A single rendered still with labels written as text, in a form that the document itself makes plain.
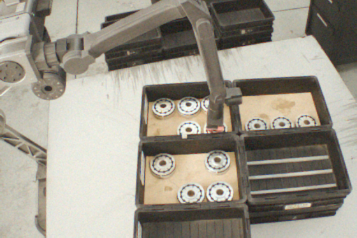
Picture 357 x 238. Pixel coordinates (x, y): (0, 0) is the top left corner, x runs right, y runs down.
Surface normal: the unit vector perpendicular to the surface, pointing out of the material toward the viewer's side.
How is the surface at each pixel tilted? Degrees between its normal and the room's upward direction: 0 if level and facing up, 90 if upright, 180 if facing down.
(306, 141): 90
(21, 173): 0
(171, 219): 90
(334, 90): 0
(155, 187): 0
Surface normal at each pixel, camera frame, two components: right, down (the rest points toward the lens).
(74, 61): 0.19, 0.80
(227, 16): -0.08, -0.65
